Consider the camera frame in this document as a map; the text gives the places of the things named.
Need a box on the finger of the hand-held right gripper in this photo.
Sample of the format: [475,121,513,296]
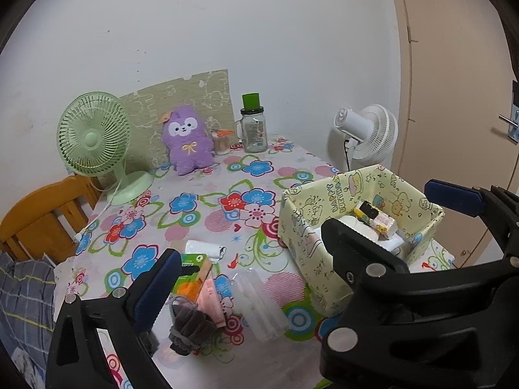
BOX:
[409,259,519,389]
[425,178,519,268]

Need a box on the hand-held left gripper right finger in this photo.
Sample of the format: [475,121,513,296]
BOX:
[320,218,461,389]

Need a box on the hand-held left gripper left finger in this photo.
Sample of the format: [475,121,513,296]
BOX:
[46,249,183,389]

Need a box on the green orange packet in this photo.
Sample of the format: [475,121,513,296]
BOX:
[171,253,214,297]

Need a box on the dark grey fuzzy sock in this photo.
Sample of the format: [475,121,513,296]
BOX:
[167,295,220,357]

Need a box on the pink packet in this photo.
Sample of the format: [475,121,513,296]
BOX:
[195,279,228,330]

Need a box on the yellow cartoon print box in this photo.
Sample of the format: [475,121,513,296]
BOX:
[278,164,445,317]

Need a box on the clear plastic packet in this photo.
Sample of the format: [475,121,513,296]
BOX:
[230,268,291,343]

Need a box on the white roll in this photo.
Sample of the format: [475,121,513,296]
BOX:
[338,214,391,248]

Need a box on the yellow black packet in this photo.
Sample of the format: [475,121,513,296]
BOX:
[353,200,397,238]

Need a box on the white wrapped beige bandage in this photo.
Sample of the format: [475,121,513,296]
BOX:
[184,240,227,261]

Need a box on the white desk fan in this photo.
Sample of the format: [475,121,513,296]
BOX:
[333,103,400,171]

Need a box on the beige door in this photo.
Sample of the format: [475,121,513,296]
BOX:
[384,0,519,269]

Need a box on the floral tablecloth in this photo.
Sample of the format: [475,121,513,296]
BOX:
[53,135,455,389]

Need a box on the grey plaid cloth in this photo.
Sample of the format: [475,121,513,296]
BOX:
[0,251,58,375]

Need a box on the orange wooden chair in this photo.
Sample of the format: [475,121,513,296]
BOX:
[0,174,100,265]

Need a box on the purple plush toy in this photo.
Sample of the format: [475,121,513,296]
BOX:
[162,105,216,177]

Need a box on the small toothpick jar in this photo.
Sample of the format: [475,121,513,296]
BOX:
[210,128,235,156]

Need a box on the glass jar mug green cap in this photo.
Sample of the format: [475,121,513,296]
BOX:
[234,93,269,154]

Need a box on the green desk fan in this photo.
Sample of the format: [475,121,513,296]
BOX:
[57,92,155,206]

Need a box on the beige cartoon print board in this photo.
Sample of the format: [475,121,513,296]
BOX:
[117,69,236,168]

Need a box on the metal door handle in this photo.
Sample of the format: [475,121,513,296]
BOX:
[499,103,519,143]

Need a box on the white fan cable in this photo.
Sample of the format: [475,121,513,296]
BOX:
[74,180,122,244]

